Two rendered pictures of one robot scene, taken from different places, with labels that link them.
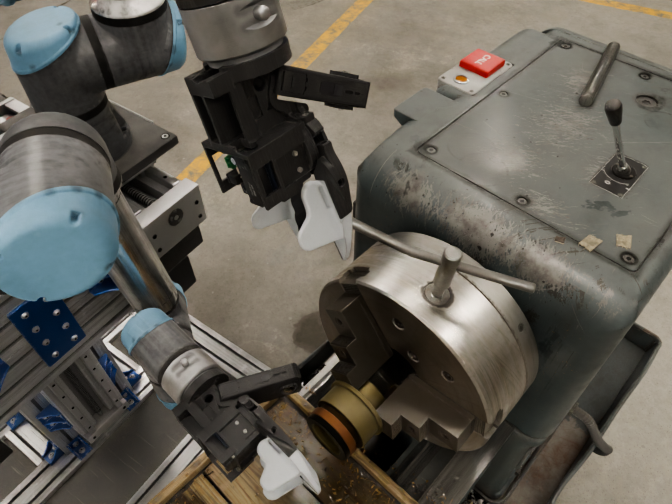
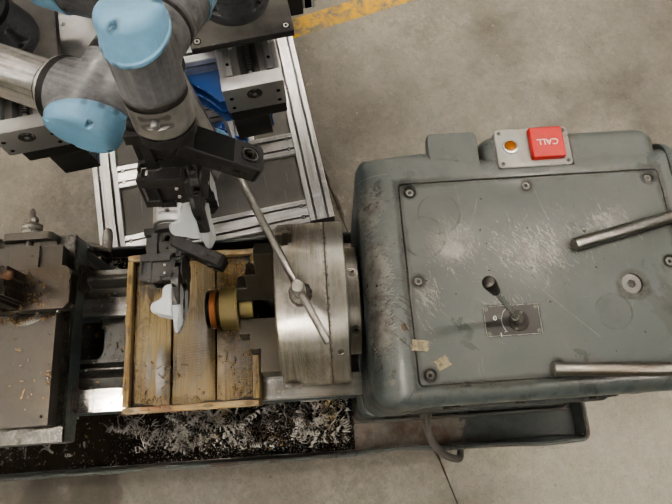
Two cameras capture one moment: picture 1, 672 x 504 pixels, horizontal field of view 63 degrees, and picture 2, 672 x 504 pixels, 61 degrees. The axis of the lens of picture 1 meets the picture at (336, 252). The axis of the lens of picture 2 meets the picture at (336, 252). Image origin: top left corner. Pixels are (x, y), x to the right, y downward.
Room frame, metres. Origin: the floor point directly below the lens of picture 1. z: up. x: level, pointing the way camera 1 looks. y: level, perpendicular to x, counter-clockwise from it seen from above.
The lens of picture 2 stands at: (0.28, -0.32, 2.19)
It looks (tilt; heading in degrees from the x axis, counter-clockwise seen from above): 73 degrees down; 43
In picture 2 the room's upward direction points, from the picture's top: straight up
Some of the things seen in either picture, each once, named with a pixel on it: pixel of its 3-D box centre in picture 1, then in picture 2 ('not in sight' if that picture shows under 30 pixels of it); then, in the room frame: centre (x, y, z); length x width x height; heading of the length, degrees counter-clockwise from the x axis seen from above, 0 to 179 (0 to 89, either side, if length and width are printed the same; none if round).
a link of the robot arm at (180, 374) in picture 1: (193, 378); (171, 218); (0.36, 0.20, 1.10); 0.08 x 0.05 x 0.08; 137
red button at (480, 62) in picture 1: (481, 64); (545, 143); (0.90, -0.27, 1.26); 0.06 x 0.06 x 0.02; 47
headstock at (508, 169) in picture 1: (538, 210); (506, 283); (0.72, -0.38, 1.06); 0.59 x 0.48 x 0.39; 137
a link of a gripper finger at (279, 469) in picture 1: (282, 471); (166, 308); (0.22, 0.07, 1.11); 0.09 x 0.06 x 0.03; 47
